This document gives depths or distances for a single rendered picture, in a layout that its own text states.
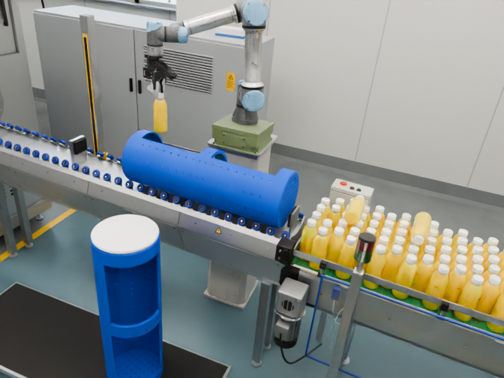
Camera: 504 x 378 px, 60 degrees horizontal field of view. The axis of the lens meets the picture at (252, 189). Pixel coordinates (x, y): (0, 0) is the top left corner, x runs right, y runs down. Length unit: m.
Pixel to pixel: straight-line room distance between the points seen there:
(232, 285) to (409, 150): 2.61
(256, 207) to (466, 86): 3.04
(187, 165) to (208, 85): 1.69
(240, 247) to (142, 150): 0.70
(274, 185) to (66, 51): 2.99
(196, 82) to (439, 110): 2.36
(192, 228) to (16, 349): 1.16
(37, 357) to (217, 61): 2.41
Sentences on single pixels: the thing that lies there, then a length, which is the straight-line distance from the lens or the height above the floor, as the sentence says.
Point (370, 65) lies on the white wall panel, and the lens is 4.63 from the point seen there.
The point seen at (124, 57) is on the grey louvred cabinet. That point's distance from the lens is 4.14.
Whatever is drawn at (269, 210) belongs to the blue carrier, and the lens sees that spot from 1.99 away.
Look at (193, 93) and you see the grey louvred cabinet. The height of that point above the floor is 0.99.
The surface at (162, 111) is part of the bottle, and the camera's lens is 2.31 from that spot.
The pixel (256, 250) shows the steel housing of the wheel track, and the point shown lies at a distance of 2.15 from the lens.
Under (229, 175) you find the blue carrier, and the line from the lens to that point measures 2.05.
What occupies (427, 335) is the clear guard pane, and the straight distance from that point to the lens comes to 1.98.
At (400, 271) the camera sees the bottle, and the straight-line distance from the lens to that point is 1.92.
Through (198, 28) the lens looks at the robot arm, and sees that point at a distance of 2.35.
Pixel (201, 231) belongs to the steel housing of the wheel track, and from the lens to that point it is 2.26.
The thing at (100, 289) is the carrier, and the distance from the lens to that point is 2.03.
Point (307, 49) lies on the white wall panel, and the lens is 4.73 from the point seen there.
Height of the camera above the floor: 2.15
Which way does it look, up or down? 29 degrees down
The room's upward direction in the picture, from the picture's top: 5 degrees clockwise
